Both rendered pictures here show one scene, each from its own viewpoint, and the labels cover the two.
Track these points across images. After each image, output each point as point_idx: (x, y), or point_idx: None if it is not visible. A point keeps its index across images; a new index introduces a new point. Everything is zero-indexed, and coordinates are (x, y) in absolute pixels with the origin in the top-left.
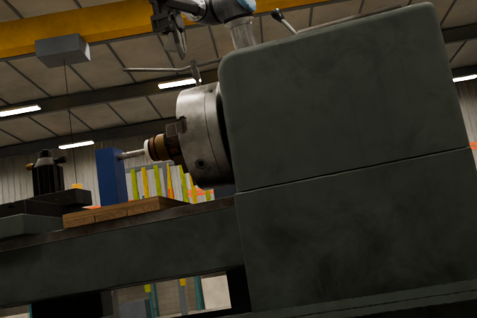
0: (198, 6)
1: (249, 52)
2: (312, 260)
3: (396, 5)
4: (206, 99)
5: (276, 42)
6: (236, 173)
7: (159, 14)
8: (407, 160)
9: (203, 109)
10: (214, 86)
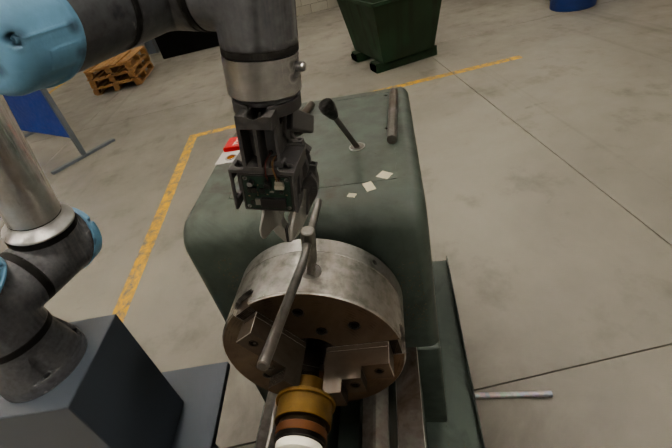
0: (312, 115)
1: (422, 183)
2: None
3: (397, 92)
4: (386, 276)
5: (417, 159)
6: (436, 327)
7: (300, 158)
8: None
9: (396, 293)
10: (361, 252)
